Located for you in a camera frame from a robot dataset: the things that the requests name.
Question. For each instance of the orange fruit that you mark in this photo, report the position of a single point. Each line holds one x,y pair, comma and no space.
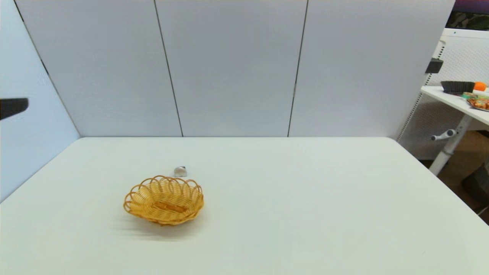
480,86

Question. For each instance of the black box on partition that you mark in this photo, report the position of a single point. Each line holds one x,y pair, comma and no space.
434,66

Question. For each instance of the black bin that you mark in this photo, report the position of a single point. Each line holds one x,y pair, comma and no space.
477,185

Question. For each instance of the silver coffee capsule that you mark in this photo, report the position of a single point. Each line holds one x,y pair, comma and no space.
180,172

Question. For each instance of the black woven basket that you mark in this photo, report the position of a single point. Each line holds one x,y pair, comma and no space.
456,88

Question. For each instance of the woven wicker basket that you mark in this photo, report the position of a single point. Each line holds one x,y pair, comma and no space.
164,200

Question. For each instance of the white pegboard panel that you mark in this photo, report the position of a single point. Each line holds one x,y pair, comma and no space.
462,57

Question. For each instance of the white side desk top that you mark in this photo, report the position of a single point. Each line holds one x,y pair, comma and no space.
454,100

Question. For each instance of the green snack packet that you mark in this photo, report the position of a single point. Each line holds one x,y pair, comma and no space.
468,95

